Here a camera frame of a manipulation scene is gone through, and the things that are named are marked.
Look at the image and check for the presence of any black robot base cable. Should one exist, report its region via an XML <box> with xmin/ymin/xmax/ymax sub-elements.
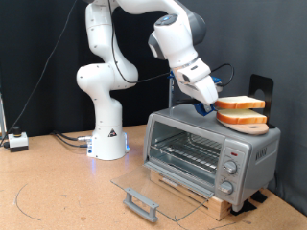
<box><xmin>51</xmin><ymin>129</ymin><xmax>93</xmax><ymax>142</ymax></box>
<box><xmin>56</xmin><ymin>133</ymin><xmax>90</xmax><ymax>149</ymax></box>

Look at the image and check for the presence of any glass oven door with handle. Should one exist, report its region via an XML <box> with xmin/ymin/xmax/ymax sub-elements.
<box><xmin>110</xmin><ymin>161</ymin><xmax>215</xmax><ymax>223</ymax></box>

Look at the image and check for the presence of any metal frame leg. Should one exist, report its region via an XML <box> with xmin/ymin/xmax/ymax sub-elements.
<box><xmin>0</xmin><ymin>92</ymin><xmax>8</xmax><ymax>140</ymax></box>

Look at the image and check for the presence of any grey backdrop curtain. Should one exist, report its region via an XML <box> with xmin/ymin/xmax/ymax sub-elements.
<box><xmin>174</xmin><ymin>0</ymin><xmax>307</xmax><ymax>217</ymax></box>

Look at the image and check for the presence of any black backdrop curtain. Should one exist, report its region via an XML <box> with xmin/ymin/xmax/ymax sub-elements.
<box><xmin>0</xmin><ymin>0</ymin><xmax>174</xmax><ymax>138</ymax></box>

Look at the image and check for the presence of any black metal bookend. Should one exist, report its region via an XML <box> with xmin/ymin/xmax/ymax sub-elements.
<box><xmin>248</xmin><ymin>74</ymin><xmax>276</xmax><ymax>129</ymax></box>

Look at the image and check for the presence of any vertical metal pole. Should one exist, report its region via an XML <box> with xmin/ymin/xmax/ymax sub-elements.
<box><xmin>168</xmin><ymin>76</ymin><xmax>177</xmax><ymax>109</ymax></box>

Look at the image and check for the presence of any silver toaster oven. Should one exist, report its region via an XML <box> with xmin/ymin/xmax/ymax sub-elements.
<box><xmin>142</xmin><ymin>104</ymin><xmax>282</xmax><ymax>213</ymax></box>

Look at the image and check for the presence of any silver oven knob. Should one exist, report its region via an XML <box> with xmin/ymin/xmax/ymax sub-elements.
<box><xmin>218</xmin><ymin>180</ymin><xmax>234</xmax><ymax>196</ymax></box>
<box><xmin>223</xmin><ymin>159</ymin><xmax>239</xmax><ymax>175</ymax></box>

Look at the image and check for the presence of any wire oven rack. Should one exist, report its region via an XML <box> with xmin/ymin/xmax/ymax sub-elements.
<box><xmin>150</xmin><ymin>131</ymin><xmax>223</xmax><ymax>175</ymax></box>

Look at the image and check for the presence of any black foam pad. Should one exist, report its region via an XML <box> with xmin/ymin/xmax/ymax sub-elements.
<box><xmin>229</xmin><ymin>199</ymin><xmax>258</xmax><ymax>217</ymax></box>
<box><xmin>250</xmin><ymin>190</ymin><xmax>269</xmax><ymax>204</ymax></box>

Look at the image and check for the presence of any white bread slice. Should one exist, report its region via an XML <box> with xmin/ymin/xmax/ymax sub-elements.
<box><xmin>216</xmin><ymin>108</ymin><xmax>268</xmax><ymax>126</ymax></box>
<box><xmin>213</xmin><ymin>95</ymin><xmax>267</xmax><ymax>110</ymax></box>

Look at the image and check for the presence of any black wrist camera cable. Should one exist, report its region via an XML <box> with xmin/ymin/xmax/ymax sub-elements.
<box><xmin>107</xmin><ymin>0</ymin><xmax>236</xmax><ymax>88</ymax></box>

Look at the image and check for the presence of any white emergency stop box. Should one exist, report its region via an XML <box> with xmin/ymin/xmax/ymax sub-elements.
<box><xmin>8</xmin><ymin>126</ymin><xmax>30</xmax><ymax>153</ymax></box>

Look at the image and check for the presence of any wooden slatted crate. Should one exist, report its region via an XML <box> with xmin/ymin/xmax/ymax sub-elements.
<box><xmin>149</xmin><ymin>169</ymin><xmax>232</xmax><ymax>222</ymax></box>

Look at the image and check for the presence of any round wooden serving board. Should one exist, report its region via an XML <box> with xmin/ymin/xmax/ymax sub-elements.
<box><xmin>220</xmin><ymin>121</ymin><xmax>270</xmax><ymax>136</ymax></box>

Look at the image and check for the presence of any long black hanging cable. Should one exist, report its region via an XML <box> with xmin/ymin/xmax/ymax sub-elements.
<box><xmin>0</xmin><ymin>0</ymin><xmax>79</xmax><ymax>153</ymax></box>

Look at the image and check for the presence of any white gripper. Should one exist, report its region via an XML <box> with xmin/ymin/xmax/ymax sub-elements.
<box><xmin>174</xmin><ymin>57</ymin><xmax>221</xmax><ymax>112</ymax></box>

